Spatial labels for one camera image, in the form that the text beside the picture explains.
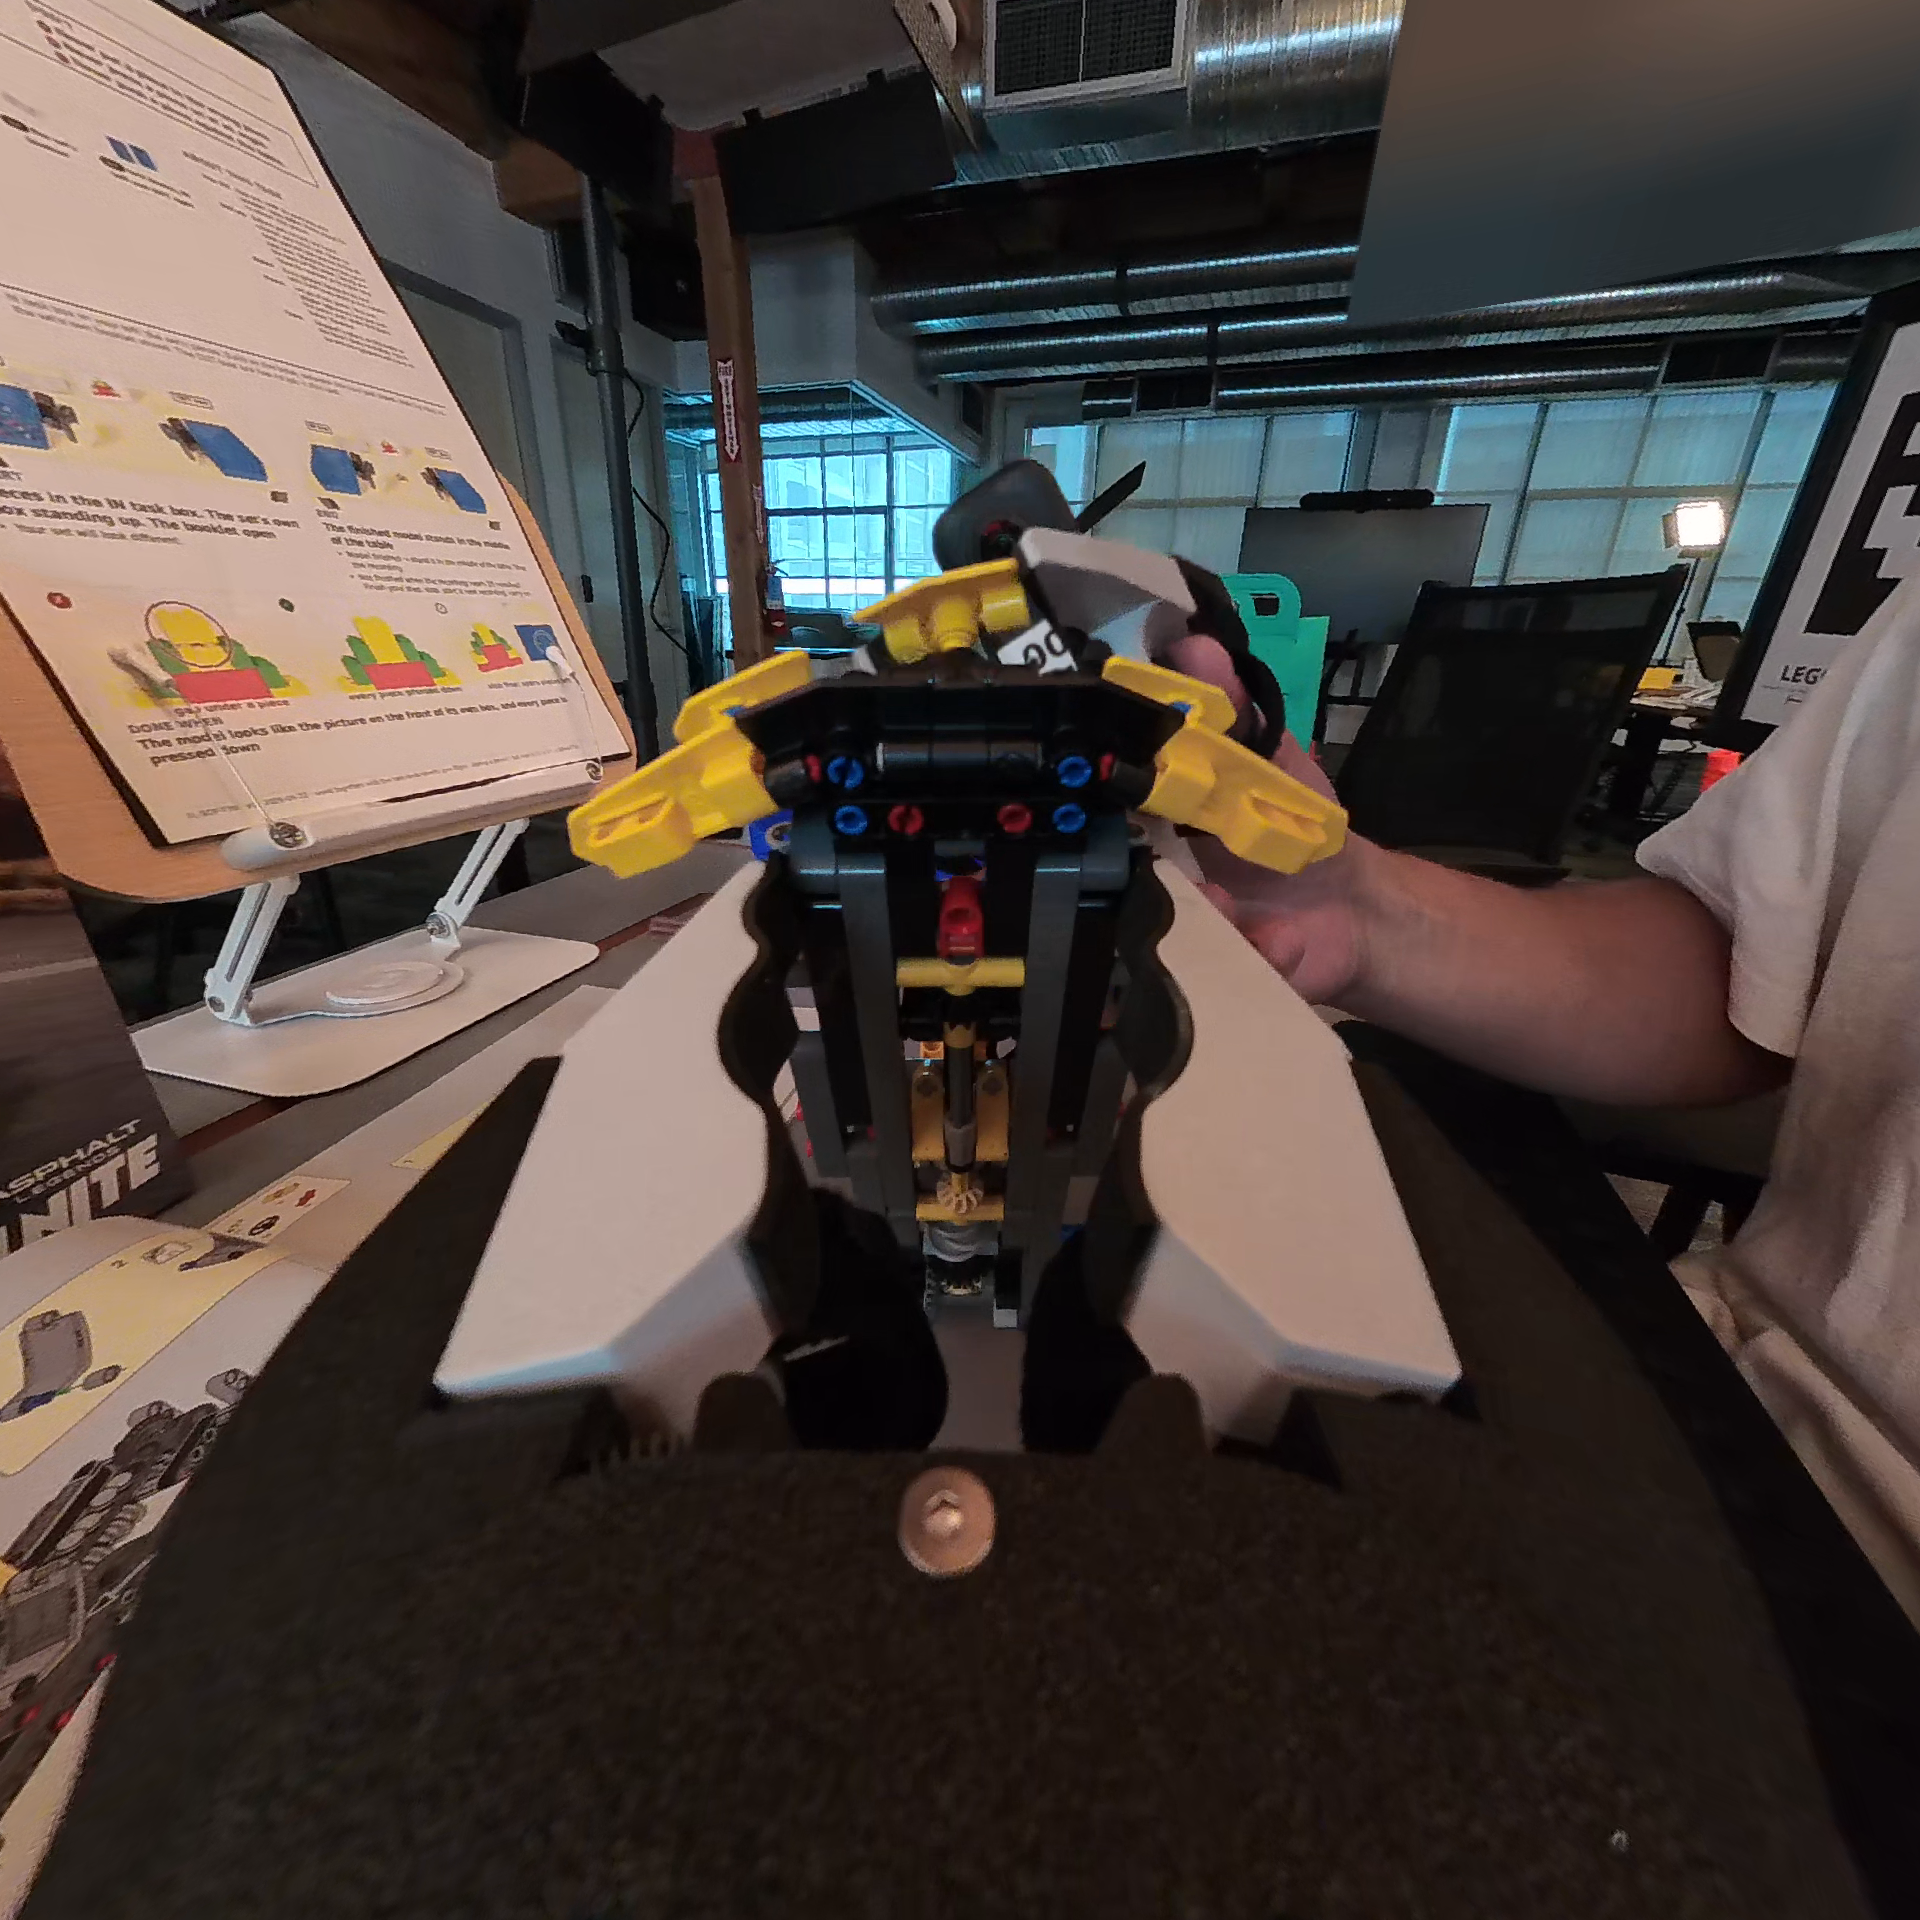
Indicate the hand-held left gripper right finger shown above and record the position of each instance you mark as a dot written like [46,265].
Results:
[1290,1200]

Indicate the printed instruction sheet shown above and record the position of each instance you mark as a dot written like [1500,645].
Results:
[225,452]

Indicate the white printed sign board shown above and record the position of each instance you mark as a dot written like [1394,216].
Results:
[1847,523]

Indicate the black metal pole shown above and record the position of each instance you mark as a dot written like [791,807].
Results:
[616,452]

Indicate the person's right hand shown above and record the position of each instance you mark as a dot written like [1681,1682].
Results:
[1319,930]

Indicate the wooden document stand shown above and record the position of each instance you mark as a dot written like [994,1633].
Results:
[90,841]

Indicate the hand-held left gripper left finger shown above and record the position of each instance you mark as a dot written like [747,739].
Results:
[599,1200]

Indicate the yellow car lego box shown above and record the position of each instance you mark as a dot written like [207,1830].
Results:
[76,1140]

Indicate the person's right forearm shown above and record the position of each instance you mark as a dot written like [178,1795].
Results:
[1575,975]

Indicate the wooden post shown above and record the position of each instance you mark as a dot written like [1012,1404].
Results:
[732,375]

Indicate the black office chair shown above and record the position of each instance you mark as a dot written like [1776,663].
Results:
[1500,718]

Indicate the studio light panel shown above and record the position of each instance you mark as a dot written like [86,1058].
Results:
[1697,523]

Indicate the wall mounted screen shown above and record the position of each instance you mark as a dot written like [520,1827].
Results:
[1367,568]

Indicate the lego instruction booklet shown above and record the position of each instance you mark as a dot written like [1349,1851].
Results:
[135,1349]

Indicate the lego car chassis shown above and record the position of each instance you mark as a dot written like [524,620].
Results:
[960,782]

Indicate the orange traffic cone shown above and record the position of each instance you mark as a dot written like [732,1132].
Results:
[1723,782]

